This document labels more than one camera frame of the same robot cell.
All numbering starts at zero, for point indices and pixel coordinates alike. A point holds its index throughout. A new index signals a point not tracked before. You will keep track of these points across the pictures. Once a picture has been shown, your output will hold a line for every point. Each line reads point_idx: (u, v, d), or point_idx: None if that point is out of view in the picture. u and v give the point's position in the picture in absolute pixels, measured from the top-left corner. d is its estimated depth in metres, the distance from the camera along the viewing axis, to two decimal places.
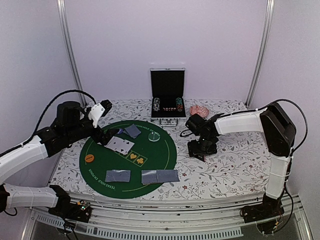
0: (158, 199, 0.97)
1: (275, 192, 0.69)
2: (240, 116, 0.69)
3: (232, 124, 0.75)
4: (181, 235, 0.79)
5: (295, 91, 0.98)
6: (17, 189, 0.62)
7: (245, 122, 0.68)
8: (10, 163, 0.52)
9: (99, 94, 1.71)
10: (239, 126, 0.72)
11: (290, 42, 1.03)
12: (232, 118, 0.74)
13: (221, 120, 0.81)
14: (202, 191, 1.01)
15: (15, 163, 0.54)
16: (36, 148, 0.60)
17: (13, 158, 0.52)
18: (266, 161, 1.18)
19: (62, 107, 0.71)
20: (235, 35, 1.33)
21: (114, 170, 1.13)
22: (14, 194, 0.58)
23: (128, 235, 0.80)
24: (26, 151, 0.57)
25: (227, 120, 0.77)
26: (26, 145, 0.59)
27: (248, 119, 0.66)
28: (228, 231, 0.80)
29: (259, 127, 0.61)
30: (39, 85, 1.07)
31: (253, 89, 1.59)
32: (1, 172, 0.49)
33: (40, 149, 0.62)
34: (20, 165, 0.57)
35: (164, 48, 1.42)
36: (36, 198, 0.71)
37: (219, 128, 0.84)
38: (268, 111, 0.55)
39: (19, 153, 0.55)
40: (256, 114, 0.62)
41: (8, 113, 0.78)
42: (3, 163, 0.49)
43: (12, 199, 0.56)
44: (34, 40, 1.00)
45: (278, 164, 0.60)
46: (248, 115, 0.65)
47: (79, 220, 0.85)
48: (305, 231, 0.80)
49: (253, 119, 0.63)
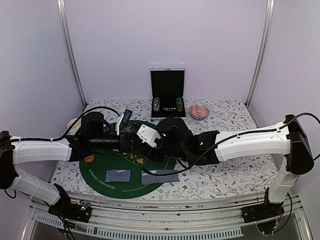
0: (158, 199, 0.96)
1: (279, 197, 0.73)
2: (254, 139, 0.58)
3: (241, 149, 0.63)
4: (181, 235, 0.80)
5: (295, 90, 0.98)
6: (25, 174, 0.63)
7: (259, 146, 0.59)
8: (35, 149, 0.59)
9: (100, 94, 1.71)
10: (251, 150, 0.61)
11: (290, 42, 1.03)
12: (241, 142, 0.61)
13: (224, 145, 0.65)
14: (202, 191, 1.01)
15: (38, 152, 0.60)
16: (61, 148, 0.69)
17: (37, 146, 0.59)
18: (266, 161, 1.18)
19: (87, 119, 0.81)
20: (235, 35, 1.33)
21: (114, 170, 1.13)
22: (22, 177, 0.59)
23: (127, 235, 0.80)
24: (55, 147, 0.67)
25: (233, 145, 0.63)
26: (56, 142, 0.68)
27: (266, 142, 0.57)
28: (228, 231, 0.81)
29: (283, 149, 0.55)
30: (39, 84, 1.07)
31: (253, 89, 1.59)
32: (25, 153, 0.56)
33: (65, 151, 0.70)
34: (41, 157, 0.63)
35: (164, 47, 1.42)
36: (40, 190, 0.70)
37: (221, 155, 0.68)
38: (294, 134, 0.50)
39: (45, 145, 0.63)
40: (279, 135, 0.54)
41: (8, 112, 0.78)
42: (29, 146, 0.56)
43: (18, 180, 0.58)
44: (34, 39, 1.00)
45: (290, 179, 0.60)
46: (267, 139, 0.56)
47: (79, 220, 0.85)
48: (305, 231, 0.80)
49: (276, 142, 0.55)
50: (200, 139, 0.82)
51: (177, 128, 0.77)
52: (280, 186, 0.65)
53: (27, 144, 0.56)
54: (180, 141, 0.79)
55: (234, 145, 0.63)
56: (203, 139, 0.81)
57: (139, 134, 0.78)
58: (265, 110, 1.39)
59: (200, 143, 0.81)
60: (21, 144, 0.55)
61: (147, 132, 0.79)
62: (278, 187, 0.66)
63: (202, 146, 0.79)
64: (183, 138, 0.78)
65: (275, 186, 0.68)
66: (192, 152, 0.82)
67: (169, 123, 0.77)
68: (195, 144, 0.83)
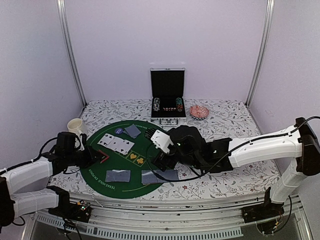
0: (158, 199, 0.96)
1: (282, 197, 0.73)
2: (266, 144, 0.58)
3: (255, 155, 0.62)
4: (181, 235, 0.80)
5: (295, 91, 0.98)
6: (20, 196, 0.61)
7: (274, 151, 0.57)
8: (23, 174, 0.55)
9: (99, 93, 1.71)
10: (265, 156, 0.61)
11: (290, 42, 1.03)
12: (254, 148, 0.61)
13: (238, 152, 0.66)
14: (202, 191, 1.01)
15: (28, 176, 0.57)
16: (45, 165, 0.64)
17: (25, 170, 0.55)
18: (266, 161, 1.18)
19: (63, 136, 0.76)
20: (235, 35, 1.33)
21: (114, 170, 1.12)
22: (19, 202, 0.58)
23: (127, 235, 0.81)
24: (40, 166, 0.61)
25: (246, 152, 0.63)
26: (40, 161, 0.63)
27: (279, 147, 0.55)
28: (228, 231, 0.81)
29: (295, 153, 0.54)
30: (39, 85, 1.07)
31: (253, 89, 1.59)
32: (16, 182, 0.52)
33: (47, 167, 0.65)
34: (34, 178, 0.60)
35: (163, 48, 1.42)
36: (39, 201, 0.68)
37: (235, 163, 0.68)
38: (305, 137, 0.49)
39: (31, 166, 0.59)
40: (291, 139, 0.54)
41: (8, 112, 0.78)
42: (16, 173, 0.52)
43: (17, 206, 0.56)
44: (34, 40, 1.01)
45: (297, 179, 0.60)
46: (280, 143, 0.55)
47: (79, 220, 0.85)
48: (305, 231, 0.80)
49: (288, 146, 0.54)
50: (214, 147, 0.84)
51: (191, 139, 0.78)
52: (285, 187, 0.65)
53: (13, 172, 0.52)
54: (194, 149, 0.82)
55: (247, 152, 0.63)
56: (217, 148, 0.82)
57: (153, 139, 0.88)
58: (265, 110, 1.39)
59: (214, 152, 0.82)
60: (10, 173, 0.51)
61: (161, 138, 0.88)
62: (282, 187, 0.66)
63: (216, 154, 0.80)
64: (198, 147, 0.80)
65: (280, 186, 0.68)
66: (206, 160, 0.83)
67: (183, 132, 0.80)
68: (209, 152, 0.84)
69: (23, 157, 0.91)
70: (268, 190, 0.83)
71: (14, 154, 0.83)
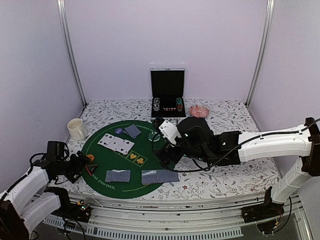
0: (158, 199, 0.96)
1: (286, 198, 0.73)
2: (278, 140, 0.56)
3: (265, 150, 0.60)
4: (181, 235, 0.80)
5: (295, 91, 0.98)
6: (26, 210, 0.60)
7: (285, 148, 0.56)
8: (23, 191, 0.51)
9: (100, 93, 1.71)
10: (276, 151, 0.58)
11: (290, 42, 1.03)
12: (265, 143, 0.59)
13: (248, 145, 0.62)
14: (202, 191, 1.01)
15: (26, 191, 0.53)
16: (41, 175, 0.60)
17: (24, 187, 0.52)
18: (266, 161, 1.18)
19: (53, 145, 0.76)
20: (235, 35, 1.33)
21: (114, 170, 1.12)
22: (27, 217, 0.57)
23: (128, 235, 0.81)
24: (36, 178, 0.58)
25: (257, 146, 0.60)
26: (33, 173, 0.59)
27: (289, 144, 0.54)
28: (228, 231, 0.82)
29: (303, 151, 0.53)
30: (39, 85, 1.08)
31: (253, 89, 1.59)
32: (19, 200, 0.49)
33: (43, 176, 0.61)
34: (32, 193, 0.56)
35: (163, 47, 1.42)
36: (43, 208, 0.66)
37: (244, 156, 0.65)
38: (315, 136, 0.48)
39: (27, 181, 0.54)
40: (301, 137, 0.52)
41: (7, 112, 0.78)
42: (17, 192, 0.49)
43: (26, 223, 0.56)
44: (34, 40, 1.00)
45: (301, 179, 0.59)
46: (290, 141, 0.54)
47: (79, 220, 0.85)
48: (305, 231, 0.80)
49: (298, 144, 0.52)
50: (222, 139, 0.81)
51: (199, 129, 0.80)
52: (287, 186, 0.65)
53: (14, 191, 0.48)
54: (202, 141, 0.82)
55: (258, 146, 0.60)
56: (226, 140, 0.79)
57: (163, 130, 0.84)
58: (266, 110, 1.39)
59: (222, 144, 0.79)
60: (11, 193, 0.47)
61: (169, 128, 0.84)
62: (285, 187, 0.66)
63: (224, 146, 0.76)
64: (206, 138, 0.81)
65: (282, 186, 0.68)
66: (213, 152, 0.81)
67: (191, 123, 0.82)
68: (217, 145, 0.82)
69: (24, 157, 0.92)
70: (268, 190, 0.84)
71: (14, 155, 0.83)
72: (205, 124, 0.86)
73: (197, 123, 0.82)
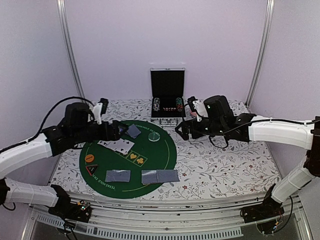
0: (158, 199, 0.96)
1: (286, 196, 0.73)
2: (284, 127, 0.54)
3: (271, 133, 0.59)
4: (181, 235, 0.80)
5: (295, 90, 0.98)
6: (17, 185, 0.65)
7: (289, 135, 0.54)
8: (13, 158, 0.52)
9: (100, 93, 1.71)
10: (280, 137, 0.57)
11: (290, 42, 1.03)
12: (272, 126, 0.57)
13: (258, 125, 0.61)
14: (202, 191, 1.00)
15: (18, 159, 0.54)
16: (39, 147, 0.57)
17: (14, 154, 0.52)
18: (265, 161, 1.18)
19: (70, 109, 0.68)
20: (235, 35, 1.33)
21: (114, 170, 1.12)
22: (14, 189, 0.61)
23: (128, 235, 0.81)
24: (30, 148, 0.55)
25: (265, 127, 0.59)
26: (32, 142, 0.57)
27: (293, 132, 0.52)
28: (228, 231, 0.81)
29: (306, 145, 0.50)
30: (39, 85, 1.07)
31: (253, 89, 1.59)
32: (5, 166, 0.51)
33: (44, 148, 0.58)
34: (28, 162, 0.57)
35: (163, 47, 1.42)
36: (36, 196, 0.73)
37: (252, 135, 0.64)
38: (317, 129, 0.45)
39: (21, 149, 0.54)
40: (305, 129, 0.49)
41: (7, 112, 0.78)
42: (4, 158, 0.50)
43: (11, 194, 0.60)
44: (34, 40, 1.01)
45: (302, 178, 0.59)
46: (293, 130, 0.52)
47: (79, 220, 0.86)
48: (305, 230, 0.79)
49: (300, 134, 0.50)
50: (238, 117, 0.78)
51: (220, 103, 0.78)
52: (287, 183, 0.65)
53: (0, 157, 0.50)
54: (219, 116, 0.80)
55: (265, 128, 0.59)
56: (241, 117, 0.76)
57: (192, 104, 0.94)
58: (266, 110, 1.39)
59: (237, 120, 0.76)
60: None
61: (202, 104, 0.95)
62: (285, 184, 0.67)
63: (239, 121, 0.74)
64: (223, 112, 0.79)
65: (283, 182, 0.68)
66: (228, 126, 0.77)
67: (213, 98, 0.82)
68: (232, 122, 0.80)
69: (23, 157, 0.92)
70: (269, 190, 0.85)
71: None
72: (225, 102, 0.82)
73: (218, 98, 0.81)
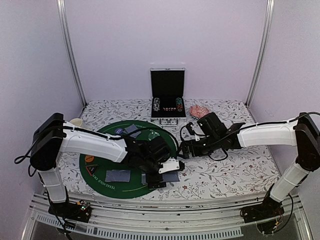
0: (158, 199, 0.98)
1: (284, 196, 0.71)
2: (270, 129, 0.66)
3: (258, 136, 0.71)
4: (181, 235, 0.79)
5: (295, 90, 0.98)
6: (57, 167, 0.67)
7: (275, 134, 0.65)
8: (87, 143, 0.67)
9: (100, 93, 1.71)
10: (267, 138, 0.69)
11: (291, 41, 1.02)
12: (257, 130, 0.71)
13: (244, 132, 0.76)
14: (202, 191, 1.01)
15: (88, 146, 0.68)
16: (115, 148, 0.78)
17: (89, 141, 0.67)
18: (266, 161, 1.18)
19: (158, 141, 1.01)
20: (235, 35, 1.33)
21: (114, 170, 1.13)
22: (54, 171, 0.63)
23: (128, 235, 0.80)
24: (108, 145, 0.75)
25: (250, 132, 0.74)
26: (112, 142, 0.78)
27: (278, 132, 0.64)
28: (228, 231, 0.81)
29: (291, 140, 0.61)
30: (39, 84, 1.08)
31: (253, 89, 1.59)
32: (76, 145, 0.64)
33: (116, 152, 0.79)
34: (93, 151, 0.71)
35: (163, 47, 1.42)
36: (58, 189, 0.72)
37: (242, 141, 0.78)
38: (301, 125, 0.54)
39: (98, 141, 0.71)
40: (287, 126, 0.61)
41: (7, 112, 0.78)
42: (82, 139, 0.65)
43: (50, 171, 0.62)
44: (34, 39, 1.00)
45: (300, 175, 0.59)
46: (278, 128, 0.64)
47: (79, 220, 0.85)
48: (305, 231, 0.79)
49: (284, 132, 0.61)
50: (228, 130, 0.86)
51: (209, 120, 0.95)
52: (285, 181, 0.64)
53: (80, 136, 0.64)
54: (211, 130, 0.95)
55: (251, 132, 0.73)
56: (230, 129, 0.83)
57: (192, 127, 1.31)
58: (266, 110, 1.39)
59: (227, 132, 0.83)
60: (75, 134, 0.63)
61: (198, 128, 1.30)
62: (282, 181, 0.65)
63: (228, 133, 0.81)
64: (214, 126, 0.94)
65: (280, 180, 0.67)
66: (220, 138, 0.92)
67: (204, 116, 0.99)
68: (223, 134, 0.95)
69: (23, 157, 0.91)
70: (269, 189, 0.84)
71: (14, 155, 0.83)
72: (215, 116, 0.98)
73: (209, 116, 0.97)
